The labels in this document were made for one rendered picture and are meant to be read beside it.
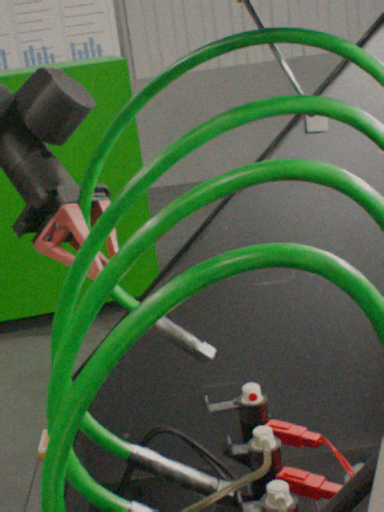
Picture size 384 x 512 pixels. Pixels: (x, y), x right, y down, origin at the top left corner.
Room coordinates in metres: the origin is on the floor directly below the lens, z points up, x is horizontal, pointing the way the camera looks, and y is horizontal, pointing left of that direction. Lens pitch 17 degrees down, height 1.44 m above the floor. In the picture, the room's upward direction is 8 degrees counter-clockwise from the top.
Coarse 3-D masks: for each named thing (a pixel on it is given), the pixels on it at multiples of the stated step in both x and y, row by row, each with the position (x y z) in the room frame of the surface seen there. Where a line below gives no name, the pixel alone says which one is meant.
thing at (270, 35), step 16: (256, 32) 0.70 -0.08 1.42; (272, 32) 0.70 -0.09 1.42; (288, 32) 0.69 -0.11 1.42; (304, 32) 0.69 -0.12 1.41; (320, 32) 0.68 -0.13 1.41; (208, 48) 0.72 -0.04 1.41; (224, 48) 0.71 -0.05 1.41; (240, 48) 0.71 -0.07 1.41; (320, 48) 0.69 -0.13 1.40; (336, 48) 0.68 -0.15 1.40; (352, 48) 0.67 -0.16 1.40; (176, 64) 0.73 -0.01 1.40; (192, 64) 0.73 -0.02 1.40; (368, 64) 0.67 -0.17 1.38; (160, 80) 0.74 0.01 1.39; (144, 96) 0.74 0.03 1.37; (128, 112) 0.75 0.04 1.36; (112, 128) 0.76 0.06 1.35; (112, 144) 0.77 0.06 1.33; (96, 160) 0.77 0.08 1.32; (96, 176) 0.77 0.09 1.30; (80, 192) 0.78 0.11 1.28; (80, 208) 0.78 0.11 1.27; (128, 304) 0.76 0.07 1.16
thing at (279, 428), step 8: (272, 424) 0.63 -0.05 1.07; (280, 424) 0.62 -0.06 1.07; (288, 424) 0.62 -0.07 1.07; (272, 432) 0.62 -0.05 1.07; (280, 432) 0.62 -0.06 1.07; (288, 432) 0.61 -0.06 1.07; (296, 432) 0.61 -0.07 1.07; (304, 432) 0.61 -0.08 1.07; (312, 432) 0.61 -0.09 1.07; (280, 440) 0.62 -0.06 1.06; (288, 440) 0.61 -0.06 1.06; (296, 440) 0.61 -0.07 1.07; (304, 440) 0.61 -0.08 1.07; (312, 440) 0.60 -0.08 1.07; (320, 440) 0.60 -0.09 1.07
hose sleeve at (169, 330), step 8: (160, 320) 0.75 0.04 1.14; (168, 320) 0.76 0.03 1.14; (152, 328) 0.76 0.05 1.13; (160, 328) 0.75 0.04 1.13; (168, 328) 0.75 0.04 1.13; (176, 328) 0.75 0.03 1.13; (168, 336) 0.75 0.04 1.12; (176, 336) 0.74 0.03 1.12; (184, 336) 0.74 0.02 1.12; (192, 336) 0.75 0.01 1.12; (176, 344) 0.75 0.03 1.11; (184, 344) 0.74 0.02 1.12; (192, 344) 0.74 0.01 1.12; (200, 344) 0.74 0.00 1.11; (192, 352) 0.74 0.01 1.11
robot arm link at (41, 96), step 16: (32, 80) 0.85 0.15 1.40; (48, 80) 0.84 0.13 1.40; (64, 80) 0.85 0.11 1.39; (16, 96) 0.85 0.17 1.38; (32, 96) 0.85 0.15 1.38; (48, 96) 0.83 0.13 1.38; (64, 96) 0.82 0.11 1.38; (80, 96) 0.84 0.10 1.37; (0, 112) 0.85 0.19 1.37; (32, 112) 0.83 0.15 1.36; (48, 112) 0.83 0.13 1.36; (64, 112) 0.82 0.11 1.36; (80, 112) 0.83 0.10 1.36; (0, 128) 0.87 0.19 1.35; (32, 128) 0.83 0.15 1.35; (48, 128) 0.83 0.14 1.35; (64, 128) 0.83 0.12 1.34
